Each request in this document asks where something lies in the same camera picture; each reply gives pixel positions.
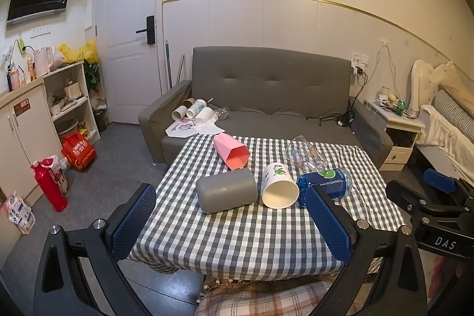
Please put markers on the clear plastic bottle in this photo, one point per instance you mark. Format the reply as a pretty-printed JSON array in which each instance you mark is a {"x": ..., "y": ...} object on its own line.
[{"x": 222, "y": 112}]

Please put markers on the orange bottle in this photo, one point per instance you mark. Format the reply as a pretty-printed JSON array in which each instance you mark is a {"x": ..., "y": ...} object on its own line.
[{"x": 29, "y": 70}]

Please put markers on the white door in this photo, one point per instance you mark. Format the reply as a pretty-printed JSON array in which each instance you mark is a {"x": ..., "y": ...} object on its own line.
[{"x": 126, "y": 42}]

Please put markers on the white nightstand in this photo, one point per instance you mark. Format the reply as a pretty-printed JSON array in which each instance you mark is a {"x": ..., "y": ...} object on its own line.
[{"x": 401, "y": 138}]

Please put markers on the white charger plug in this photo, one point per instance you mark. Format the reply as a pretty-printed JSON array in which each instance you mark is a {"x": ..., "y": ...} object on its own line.
[{"x": 357, "y": 71}]

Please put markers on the pink bottle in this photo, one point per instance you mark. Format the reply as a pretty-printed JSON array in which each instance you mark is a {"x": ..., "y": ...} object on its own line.
[{"x": 15, "y": 79}]

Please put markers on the clear glass cup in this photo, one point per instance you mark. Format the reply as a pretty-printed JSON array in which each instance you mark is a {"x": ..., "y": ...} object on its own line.
[{"x": 306, "y": 153}]

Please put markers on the black trash bin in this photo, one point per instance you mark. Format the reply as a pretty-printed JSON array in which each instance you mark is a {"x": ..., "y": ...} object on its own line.
[{"x": 100, "y": 121}]

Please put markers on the person's right hand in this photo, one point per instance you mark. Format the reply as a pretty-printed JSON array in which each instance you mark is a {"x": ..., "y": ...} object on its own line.
[{"x": 444, "y": 279}]

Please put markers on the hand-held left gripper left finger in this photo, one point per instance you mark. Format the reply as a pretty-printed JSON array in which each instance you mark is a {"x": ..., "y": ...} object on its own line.
[{"x": 134, "y": 223}]

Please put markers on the grey plastic cup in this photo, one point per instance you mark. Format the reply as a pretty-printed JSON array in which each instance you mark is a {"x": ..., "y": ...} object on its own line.
[{"x": 226, "y": 192}]

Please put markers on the brown paper cup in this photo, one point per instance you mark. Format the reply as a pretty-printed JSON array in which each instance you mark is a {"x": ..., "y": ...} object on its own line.
[{"x": 189, "y": 102}]

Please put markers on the metal basin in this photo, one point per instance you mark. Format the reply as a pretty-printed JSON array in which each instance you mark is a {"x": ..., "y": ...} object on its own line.
[{"x": 67, "y": 127}]

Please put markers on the red fire extinguisher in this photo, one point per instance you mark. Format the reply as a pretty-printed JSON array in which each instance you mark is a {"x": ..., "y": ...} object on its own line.
[{"x": 50, "y": 186}]

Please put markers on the yellow plastic bag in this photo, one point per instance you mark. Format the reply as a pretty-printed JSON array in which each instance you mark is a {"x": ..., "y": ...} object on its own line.
[{"x": 79, "y": 52}]

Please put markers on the white plastic bag red print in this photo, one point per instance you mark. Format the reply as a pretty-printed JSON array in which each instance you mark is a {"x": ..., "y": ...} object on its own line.
[{"x": 59, "y": 171}]

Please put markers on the green bottle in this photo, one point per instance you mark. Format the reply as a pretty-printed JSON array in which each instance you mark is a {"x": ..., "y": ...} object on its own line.
[{"x": 400, "y": 109}]

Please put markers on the red shopping bag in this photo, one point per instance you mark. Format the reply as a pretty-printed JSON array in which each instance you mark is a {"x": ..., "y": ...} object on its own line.
[{"x": 78, "y": 153}]

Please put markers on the white counter cabinet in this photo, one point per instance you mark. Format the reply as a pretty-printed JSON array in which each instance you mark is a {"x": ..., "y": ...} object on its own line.
[{"x": 22, "y": 131}]

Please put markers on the green leafy plant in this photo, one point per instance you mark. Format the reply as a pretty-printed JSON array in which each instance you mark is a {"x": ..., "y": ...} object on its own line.
[{"x": 92, "y": 73}]

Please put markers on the metal stick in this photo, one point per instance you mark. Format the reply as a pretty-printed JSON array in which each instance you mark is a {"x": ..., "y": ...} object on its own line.
[{"x": 180, "y": 68}]

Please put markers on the white electric kettle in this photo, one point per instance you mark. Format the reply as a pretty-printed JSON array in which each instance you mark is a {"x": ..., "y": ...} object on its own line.
[{"x": 41, "y": 62}]

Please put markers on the plain white paper cup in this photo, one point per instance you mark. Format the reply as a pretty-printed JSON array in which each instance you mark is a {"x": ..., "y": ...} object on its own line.
[
  {"x": 180, "y": 113},
  {"x": 204, "y": 115}
]

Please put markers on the white blanket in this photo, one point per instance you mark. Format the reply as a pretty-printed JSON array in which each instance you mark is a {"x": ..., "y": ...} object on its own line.
[{"x": 440, "y": 132}]

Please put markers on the white paper cup blue print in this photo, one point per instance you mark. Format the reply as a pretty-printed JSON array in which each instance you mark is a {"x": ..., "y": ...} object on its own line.
[{"x": 196, "y": 108}]

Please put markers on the checkered tablecloth table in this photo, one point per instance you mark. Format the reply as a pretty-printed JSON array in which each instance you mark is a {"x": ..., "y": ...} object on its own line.
[{"x": 240, "y": 238}]

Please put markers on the white wall outlet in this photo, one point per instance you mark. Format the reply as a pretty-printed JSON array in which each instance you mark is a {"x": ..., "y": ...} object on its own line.
[{"x": 360, "y": 58}]

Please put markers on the grey sofa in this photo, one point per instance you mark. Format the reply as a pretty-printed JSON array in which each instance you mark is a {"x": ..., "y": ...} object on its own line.
[{"x": 266, "y": 86}]

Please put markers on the striped pillow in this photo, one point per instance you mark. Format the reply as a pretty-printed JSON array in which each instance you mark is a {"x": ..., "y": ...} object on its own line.
[{"x": 451, "y": 112}]

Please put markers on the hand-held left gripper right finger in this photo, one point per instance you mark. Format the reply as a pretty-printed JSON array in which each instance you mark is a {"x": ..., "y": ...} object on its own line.
[{"x": 329, "y": 227}]

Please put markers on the pink hexagonal cup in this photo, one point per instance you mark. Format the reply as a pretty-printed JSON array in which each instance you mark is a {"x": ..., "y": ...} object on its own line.
[{"x": 229, "y": 150}]

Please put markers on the cream bed headboard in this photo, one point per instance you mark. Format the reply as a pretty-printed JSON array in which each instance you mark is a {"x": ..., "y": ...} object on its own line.
[{"x": 424, "y": 79}]

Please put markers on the white printed packet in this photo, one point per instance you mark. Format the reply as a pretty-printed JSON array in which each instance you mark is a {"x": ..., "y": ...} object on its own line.
[{"x": 17, "y": 214}]

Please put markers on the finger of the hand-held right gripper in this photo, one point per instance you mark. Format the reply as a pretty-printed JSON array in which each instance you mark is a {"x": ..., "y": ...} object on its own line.
[
  {"x": 439, "y": 181},
  {"x": 405, "y": 194}
]

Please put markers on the blue water bottle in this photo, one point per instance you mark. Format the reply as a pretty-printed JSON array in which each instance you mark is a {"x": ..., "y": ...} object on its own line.
[{"x": 331, "y": 182}]

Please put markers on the white open shelf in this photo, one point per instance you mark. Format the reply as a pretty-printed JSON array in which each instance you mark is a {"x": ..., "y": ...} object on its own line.
[{"x": 83, "y": 94}]

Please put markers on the white paper cup green print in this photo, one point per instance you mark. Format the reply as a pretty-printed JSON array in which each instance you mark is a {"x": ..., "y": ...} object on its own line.
[{"x": 276, "y": 182}]

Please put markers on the white printed paper sheets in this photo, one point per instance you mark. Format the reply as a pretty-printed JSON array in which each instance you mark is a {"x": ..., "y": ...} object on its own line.
[{"x": 181, "y": 129}]

